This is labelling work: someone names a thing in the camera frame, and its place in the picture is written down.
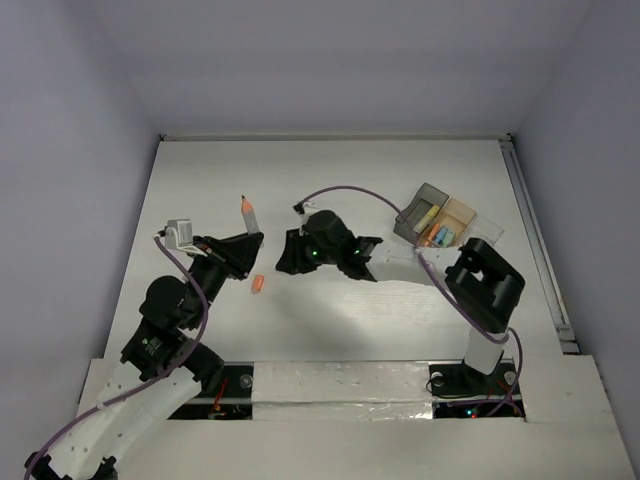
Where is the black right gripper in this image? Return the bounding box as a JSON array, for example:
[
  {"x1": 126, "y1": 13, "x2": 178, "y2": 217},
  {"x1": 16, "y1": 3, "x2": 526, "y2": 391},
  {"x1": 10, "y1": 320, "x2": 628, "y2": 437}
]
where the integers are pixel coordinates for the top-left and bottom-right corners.
[{"x1": 275, "y1": 227, "x2": 341, "y2": 275}]

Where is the orange highlighter cap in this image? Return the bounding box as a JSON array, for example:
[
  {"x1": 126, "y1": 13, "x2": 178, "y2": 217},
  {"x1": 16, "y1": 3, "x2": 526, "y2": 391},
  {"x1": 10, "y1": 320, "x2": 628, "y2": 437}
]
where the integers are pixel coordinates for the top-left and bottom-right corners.
[{"x1": 251, "y1": 274, "x2": 265, "y2": 294}]

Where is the clear orange-tipped highlighter pen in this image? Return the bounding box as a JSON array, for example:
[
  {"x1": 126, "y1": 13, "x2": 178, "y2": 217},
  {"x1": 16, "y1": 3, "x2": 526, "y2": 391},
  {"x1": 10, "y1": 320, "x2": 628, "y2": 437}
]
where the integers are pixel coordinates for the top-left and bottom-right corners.
[{"x1": 241, "y1": 196, "x2": 260, "y2": 234}]

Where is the orange highlighter pen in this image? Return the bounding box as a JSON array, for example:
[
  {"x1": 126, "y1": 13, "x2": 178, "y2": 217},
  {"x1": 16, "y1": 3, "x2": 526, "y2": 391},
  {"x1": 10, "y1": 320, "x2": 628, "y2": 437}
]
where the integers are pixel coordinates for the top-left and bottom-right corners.
[{"x1": 426, "y1": 224, "x2": 440, "y2": 242}]

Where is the green highlighter pen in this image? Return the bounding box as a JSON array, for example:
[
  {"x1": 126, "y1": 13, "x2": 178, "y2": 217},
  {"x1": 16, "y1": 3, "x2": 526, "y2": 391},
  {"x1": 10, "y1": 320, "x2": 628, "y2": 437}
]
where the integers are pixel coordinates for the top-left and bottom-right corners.
[{"x1": 443, "y1": 230, "x2": 455, "y2": 247}]

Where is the yellow highlighter pen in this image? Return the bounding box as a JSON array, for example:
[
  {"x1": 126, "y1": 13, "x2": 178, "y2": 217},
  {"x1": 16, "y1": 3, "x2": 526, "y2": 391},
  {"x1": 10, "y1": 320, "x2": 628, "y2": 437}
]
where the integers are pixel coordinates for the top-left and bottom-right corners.
[{"x1": 414, "y1": 205, "x2": 440, "y2": 234}]

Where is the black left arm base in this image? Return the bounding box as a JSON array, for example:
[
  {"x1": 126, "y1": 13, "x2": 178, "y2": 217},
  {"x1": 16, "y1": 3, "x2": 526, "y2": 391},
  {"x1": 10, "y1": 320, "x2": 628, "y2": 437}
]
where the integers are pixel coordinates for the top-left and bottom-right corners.
[{"x1": 169, "y1": 362, "x2": 255, "y2": 421}]

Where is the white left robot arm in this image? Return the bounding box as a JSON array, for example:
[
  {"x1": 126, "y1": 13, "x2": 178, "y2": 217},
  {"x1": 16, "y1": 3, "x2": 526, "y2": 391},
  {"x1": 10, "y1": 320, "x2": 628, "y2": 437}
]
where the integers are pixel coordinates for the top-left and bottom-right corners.
[{"x1": 25, "y1": 221, "x2": 264, "y2": 479}]

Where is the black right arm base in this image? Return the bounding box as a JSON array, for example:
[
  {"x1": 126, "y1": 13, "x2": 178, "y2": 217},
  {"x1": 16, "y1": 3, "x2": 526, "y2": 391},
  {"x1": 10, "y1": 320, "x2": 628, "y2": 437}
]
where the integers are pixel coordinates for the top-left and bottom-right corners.
[{"x1": 425, "y1": 362, "x2": 526, "y2": 419}]

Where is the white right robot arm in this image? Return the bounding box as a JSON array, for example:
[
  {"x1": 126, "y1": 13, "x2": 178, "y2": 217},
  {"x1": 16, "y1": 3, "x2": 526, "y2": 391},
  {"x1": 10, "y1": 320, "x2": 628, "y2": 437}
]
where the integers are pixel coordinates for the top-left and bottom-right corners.
[{"x1": 276, "y1": 210, "x2": 526, "y2": 392}]

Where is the smoky grey plastic container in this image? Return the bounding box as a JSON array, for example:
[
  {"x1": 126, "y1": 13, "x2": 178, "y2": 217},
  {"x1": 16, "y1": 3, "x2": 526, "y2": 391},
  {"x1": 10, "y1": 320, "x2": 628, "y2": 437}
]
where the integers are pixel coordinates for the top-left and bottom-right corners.
[{"x1": 393, "y1": 183, "x2": 450, "y2": 244}]

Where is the clear plastic container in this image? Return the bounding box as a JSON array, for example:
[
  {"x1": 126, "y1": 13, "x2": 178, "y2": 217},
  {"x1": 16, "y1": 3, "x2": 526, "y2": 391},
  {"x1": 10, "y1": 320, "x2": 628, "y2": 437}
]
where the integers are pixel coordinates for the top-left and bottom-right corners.
[{"x1": 467, "y1": 214, "x2": 504, "y2": 246}]

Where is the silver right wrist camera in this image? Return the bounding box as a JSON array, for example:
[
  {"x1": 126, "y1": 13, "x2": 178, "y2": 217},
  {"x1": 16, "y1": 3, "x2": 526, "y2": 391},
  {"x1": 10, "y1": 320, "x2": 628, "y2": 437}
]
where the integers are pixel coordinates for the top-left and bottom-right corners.
[{"x1": 293, "y1": 201, "x2": 320, "y2": 224}]

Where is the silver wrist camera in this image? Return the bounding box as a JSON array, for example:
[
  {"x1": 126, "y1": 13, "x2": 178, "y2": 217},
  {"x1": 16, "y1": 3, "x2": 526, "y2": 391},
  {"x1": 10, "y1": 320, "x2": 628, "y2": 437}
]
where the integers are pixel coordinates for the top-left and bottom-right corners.
[
  {"x1": 293, "y1": 201, "x2": 320, "y2": 224},
  {"x1": 157, "y1": 219, "x2": 194, "y2": 253}
]

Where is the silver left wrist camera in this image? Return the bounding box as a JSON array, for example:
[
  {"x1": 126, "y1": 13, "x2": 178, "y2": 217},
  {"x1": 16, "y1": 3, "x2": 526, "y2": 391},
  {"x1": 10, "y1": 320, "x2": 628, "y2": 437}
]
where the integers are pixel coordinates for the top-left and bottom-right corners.
[{"x1": 157, "y1": 219, "x2": 194, "y2": 253}]

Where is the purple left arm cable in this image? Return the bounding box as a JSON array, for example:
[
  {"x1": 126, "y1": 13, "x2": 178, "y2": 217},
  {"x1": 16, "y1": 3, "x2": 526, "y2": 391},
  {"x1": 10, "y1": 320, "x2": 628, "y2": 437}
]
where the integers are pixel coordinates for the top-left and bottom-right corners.
[{"x1": 22, "y1": 234, "x2": 210, "y2": 480}]

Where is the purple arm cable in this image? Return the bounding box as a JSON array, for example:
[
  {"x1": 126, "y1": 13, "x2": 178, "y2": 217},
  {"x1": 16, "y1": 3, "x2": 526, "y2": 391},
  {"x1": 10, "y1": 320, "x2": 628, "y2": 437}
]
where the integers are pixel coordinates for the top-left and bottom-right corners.
[
  {"x1": 297, "y1": 185, "x2": 524, "y2": 416},
  {"x1": 22, "y1": 234, "x2": 210, "y2": 480}
]

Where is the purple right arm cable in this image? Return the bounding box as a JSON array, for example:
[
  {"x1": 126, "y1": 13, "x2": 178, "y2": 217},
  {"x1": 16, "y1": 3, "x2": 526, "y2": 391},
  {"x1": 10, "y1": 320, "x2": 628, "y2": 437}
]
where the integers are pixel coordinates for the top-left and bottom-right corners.
[{"x1": 297, "y1": 185, "x2": 524, "y2": 416}]

